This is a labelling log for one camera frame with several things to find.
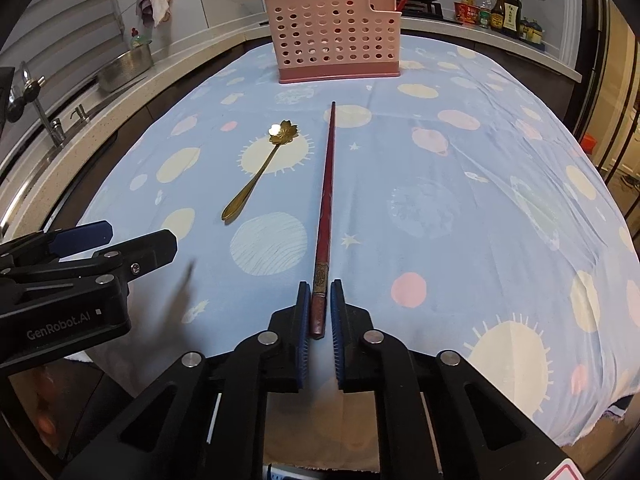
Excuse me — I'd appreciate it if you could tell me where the pink perforated utensil holder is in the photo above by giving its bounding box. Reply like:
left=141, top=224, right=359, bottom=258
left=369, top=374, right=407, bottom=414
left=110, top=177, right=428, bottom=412
left=263, top=0, right=402, bottom=85

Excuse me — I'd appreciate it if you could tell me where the gold flower spoon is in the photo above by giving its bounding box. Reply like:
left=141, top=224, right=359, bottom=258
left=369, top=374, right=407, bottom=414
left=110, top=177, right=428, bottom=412
left=221, top=120, right=301, bottom=223

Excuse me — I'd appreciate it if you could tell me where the metal pot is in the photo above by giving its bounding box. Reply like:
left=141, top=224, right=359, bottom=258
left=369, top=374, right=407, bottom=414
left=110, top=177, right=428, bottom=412
left=96, top=40, right=155, bottom=93

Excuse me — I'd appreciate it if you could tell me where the large dark soy sauce bottle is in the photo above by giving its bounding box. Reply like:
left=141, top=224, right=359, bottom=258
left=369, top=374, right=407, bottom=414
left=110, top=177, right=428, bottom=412
left=502, top=0, right=523, bottom=37

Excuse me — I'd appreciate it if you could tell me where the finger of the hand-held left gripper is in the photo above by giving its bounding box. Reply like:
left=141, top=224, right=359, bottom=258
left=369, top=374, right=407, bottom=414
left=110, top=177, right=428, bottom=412
left=0, top=229, right=178, bottom=293
left=0, top=220, right=115, bottom=268

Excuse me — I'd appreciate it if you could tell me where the white window blind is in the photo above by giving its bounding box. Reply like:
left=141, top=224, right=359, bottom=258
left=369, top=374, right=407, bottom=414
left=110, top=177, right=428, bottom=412
left=0, top=0, right=126, bottom=91

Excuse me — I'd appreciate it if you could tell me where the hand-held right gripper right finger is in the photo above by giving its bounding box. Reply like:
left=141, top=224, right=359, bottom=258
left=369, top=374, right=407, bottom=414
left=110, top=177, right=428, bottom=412
left=330, top=278, right=576, bottom=480

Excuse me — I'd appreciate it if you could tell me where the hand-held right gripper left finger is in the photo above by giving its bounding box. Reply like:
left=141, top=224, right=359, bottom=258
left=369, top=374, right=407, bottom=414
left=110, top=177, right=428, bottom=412
left=57, top=280, right=312, bottom=480

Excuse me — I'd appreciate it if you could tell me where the blue planet print tablecloth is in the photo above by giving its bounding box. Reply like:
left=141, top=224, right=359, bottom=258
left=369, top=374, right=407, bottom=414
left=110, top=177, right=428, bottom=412
left=65, top=35, right=640, bottom=448

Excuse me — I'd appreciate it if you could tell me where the steel sink faucet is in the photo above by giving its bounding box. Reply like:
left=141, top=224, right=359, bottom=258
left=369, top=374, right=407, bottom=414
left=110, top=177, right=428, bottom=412
left=10, top=62, right=66, bottom=146

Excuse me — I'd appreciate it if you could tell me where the dark red chopstick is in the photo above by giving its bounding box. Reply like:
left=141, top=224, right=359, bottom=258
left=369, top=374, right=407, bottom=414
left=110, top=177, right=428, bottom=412
left=309, top=101, right=337, bottom=338

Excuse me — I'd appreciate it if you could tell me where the black gas stove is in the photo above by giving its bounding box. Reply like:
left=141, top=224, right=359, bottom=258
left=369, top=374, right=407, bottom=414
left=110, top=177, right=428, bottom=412
left=401, top=2, right=446, bottom=21

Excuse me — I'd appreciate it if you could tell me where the red instant noodle cup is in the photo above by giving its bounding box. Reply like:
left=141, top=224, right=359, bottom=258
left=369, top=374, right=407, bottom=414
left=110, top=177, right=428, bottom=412
left=454, top=1, right=481, bottom=26

